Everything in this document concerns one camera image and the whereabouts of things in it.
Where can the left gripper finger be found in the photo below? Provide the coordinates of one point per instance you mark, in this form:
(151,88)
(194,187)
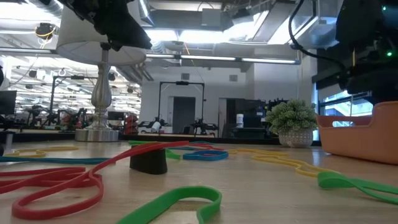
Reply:
(133,31)
(113,40)

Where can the green rubber band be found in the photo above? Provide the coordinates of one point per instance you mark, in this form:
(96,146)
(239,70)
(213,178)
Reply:
(329,180)
(186,190)
(172,154)

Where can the yellow rubber band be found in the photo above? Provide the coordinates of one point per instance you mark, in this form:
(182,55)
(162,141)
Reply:
(298,169)
(258,152)
(40,152)

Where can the wide black rubber band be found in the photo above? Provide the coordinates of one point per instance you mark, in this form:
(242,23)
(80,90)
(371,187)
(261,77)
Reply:
(149,165)

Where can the thin teal rubber band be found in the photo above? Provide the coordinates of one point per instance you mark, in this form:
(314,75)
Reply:
(62,160)

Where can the red rubber band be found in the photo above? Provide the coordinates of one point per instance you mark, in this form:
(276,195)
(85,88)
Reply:
(37,180)
(46,213)
(214,147)

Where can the blue rubber band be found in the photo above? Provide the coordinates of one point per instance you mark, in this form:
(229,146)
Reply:
(205,157)

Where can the background black robot arm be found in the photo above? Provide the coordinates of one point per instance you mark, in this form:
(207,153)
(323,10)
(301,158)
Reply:
(203,126)

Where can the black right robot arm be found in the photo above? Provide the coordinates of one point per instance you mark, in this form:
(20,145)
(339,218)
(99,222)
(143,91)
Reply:
(360,25)

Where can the orange plastic bin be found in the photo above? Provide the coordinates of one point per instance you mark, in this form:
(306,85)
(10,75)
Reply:
(357,143)

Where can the white shade silver table lamp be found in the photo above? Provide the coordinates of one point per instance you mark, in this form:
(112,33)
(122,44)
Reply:
(101,93)

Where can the ceiling light strip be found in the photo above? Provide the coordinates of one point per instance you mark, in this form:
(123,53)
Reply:
(208,58)

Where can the red stacked stools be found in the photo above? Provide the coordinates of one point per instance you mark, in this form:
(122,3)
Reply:
(131,124)

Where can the green potted plant white pot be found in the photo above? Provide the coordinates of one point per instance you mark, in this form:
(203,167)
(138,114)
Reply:
(292,116)

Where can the grey door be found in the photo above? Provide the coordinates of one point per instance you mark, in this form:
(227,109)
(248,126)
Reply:
(183,115)

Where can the black monitor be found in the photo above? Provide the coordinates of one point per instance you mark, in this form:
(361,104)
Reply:
(7,102)

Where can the black cabinet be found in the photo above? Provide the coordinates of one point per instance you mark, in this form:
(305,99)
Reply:
(248,109)

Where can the white canister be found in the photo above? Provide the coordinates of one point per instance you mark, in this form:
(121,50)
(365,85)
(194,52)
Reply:
(239,121)

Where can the black camera rig frame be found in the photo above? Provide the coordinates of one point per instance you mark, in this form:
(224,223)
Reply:
(182,83)
(77,77)

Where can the silver air duct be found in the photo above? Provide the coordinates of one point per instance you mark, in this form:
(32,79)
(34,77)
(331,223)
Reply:
(311,31)

